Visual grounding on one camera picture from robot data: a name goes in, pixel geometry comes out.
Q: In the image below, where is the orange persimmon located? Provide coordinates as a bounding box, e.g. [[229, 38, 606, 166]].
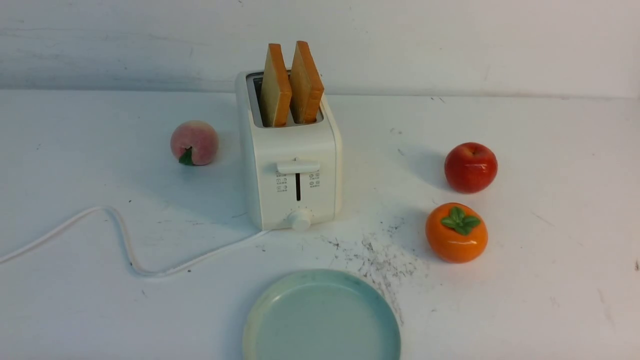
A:
[[425, 202, 489, 264]]

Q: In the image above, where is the white toaster power cord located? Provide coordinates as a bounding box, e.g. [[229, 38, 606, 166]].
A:
[[0, 205, 271, 278]]

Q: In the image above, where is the toast slice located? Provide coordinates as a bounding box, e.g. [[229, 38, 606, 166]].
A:
[[289, 40, 325, 125], [258, 43, 292, 128]]

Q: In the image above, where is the red apple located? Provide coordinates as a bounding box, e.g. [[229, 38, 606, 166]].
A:
[[444, 142, 498, 194]]

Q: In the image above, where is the white two-slot toaster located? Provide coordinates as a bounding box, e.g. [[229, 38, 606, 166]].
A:
[[235, 70, 343, 231]]

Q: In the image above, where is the light green plate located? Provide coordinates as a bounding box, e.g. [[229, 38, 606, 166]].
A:
[[242, 269, 402, 360]]

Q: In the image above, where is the pink peach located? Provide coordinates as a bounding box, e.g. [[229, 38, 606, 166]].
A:
[[170, 120, 220, 166]]

